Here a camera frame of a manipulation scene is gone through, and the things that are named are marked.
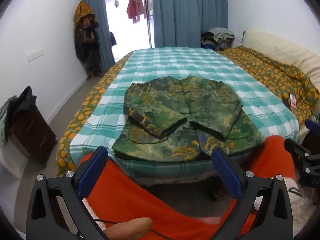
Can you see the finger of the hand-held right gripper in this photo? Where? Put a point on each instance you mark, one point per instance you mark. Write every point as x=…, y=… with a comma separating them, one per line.
x=296, y=148
x=312, y=124

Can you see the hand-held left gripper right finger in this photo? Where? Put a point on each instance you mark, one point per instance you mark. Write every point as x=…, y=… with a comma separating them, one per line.
x=226, y=172

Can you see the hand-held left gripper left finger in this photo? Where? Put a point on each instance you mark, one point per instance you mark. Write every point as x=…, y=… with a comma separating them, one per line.
x=93, y=170

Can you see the green printed padded jacket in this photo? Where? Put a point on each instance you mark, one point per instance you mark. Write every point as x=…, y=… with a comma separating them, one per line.
x=175, y=100

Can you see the dark clothes on coat rack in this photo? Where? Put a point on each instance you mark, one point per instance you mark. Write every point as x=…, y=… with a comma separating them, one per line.
x=87, y=47

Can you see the pile of clothes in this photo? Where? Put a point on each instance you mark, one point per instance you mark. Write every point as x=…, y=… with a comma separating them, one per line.
x=212, y=41

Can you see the pink hanging clothes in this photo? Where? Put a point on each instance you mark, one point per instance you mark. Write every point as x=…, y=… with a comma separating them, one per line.
x=135, y=8

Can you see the person's left hand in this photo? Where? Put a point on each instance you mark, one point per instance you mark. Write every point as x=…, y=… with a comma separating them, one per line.
x=130, y=227

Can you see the small pink phone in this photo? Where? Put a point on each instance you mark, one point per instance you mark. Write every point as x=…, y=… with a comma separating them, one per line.
x=293, y=101

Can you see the person's orange fleece robe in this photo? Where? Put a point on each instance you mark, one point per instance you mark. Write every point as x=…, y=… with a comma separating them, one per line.
x=125, y=192

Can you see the orange floral bed sheet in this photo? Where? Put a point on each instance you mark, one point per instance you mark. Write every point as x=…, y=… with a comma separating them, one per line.
x=85, y=110

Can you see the orange floral quilt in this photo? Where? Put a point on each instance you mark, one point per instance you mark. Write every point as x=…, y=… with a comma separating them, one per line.
x=270, y=70

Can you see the dark wooden nightstand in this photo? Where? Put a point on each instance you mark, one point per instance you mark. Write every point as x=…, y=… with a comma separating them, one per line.
x=32, y=135

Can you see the cream pillow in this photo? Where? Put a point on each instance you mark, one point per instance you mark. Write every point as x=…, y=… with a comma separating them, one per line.
x=282, y=45

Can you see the grey checked cloth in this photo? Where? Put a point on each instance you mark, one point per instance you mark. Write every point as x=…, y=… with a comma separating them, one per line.
x=4, y=120

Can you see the teal checked bed sheet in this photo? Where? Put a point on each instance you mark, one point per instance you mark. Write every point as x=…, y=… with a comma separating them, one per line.
x=175, y=60

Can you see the grey striped cloth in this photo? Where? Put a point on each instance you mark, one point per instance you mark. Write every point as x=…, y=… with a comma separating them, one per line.
x=222, y=33

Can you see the dark hanging garment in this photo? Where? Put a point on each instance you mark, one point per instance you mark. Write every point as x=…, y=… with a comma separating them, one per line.
x=113, y=38

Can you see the blue curtain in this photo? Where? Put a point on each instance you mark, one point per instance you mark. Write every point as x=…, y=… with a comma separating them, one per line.
x=97, y=30
x=187, y=12

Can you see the yellow patterned hooded coat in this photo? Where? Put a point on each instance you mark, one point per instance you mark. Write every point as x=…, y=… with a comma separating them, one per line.
x=82, y=11

